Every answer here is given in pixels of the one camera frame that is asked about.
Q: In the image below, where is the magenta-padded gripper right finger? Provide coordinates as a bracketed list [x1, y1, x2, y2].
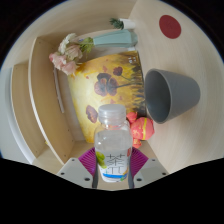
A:
[128, 147, 170, 190]

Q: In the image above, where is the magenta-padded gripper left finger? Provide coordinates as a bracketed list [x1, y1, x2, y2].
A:
[56, 147, 100, 190]

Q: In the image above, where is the clear plastic drink bottle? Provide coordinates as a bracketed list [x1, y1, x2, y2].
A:
[93, 103, 134, 184]

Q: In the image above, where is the red plush mouse toy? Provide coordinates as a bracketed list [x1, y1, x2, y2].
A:
[125, 111, 156, 150]

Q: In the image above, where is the white light bar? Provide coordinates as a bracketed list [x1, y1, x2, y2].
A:
[53, 67, 65, 114]

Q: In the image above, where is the grey plastic cup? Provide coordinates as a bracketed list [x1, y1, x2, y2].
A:
[144, 68, 202, 125]

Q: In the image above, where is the yellow poppy flower painting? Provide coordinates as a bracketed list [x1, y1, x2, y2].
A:
[67, 50, 148, 144]

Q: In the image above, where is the pink and white flower bouquet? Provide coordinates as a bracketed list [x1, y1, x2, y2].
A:
[48, 32, 95, 76]

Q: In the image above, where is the pale green ceramic vase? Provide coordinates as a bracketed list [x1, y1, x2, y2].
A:
[92, 29, 139, 49]

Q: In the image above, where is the flat round red coaster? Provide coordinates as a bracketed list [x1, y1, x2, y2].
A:
[158, 14, 183, 40]

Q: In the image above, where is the small potted green plant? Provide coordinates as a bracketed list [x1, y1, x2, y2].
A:
[109, 17, 137, 31]

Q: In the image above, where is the light wooden wall shelf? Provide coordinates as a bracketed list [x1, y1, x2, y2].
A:
[9, 34, 76, 166]

